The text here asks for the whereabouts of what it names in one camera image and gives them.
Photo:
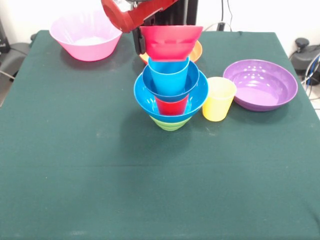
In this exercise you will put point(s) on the purple bowl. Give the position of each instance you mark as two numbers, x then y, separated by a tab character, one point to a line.
260	85

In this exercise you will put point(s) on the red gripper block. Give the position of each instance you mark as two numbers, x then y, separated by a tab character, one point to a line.
132	17

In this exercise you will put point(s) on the dark green tablecloth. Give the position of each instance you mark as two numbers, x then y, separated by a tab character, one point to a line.
100	175

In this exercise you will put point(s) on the green bowl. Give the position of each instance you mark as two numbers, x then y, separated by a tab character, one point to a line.
170	125

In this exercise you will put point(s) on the small dark blue bowl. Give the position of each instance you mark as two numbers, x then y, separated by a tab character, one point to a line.
147	82

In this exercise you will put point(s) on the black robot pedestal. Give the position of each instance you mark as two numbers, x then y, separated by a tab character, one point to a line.
180	15

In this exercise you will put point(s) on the yellow cup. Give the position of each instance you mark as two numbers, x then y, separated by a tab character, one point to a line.
220	107

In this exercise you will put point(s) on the red cup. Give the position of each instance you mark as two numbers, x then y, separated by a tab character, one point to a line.
172	107

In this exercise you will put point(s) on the light blue cup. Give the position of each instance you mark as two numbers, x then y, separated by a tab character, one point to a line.
168	77

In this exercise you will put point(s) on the large pink bowl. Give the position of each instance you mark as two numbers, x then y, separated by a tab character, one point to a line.
87	47

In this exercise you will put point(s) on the large light blue bowl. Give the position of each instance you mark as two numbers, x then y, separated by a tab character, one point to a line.
145	102

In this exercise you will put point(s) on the small crimson bowl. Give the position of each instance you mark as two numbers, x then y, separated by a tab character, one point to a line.
172	42

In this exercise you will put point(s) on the orange bowl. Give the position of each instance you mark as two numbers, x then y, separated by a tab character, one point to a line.
196	51

